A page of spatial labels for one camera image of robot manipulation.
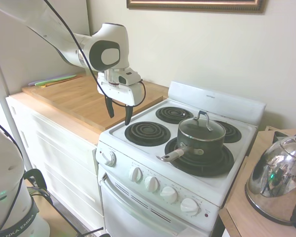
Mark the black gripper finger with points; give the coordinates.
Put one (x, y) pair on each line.
(110, 109)
(128, 114)

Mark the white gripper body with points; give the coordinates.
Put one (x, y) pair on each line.
(118, 92)

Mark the glass pot lid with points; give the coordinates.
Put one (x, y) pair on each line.
(199, 129)

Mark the medium black coil burner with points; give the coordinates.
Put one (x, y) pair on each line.
(146, 133)

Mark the large wooden cutting board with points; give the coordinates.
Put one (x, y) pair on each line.
(83, 101)

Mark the small black coil burner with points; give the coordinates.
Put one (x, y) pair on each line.
(233, 133)
(173, 114)

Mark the white oven control knob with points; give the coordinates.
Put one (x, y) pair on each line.
(110, 158)

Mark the orange plastic utensil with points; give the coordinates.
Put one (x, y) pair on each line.
(63, 81)

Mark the green plastic utensil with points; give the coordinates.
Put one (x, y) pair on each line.
(63, 78)

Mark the white stove knob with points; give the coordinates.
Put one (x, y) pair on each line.
(168, 195)
(152, 184)
(136, 174)
(189, 206)

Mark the white kitchen cabinet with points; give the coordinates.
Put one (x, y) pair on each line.
(63, 168)

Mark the white electric stove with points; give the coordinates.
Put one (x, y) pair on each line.
(142, 202)

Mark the large black coil burner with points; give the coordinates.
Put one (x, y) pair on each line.
(207, 165)

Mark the white stand pole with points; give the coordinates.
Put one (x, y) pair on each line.
(4, 86)

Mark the shiny steel kettle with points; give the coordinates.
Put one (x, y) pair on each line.
(273, 182)

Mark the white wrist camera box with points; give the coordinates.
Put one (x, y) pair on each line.
(129, 77)

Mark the gold picture frame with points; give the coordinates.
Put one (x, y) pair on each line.
(194, 6)

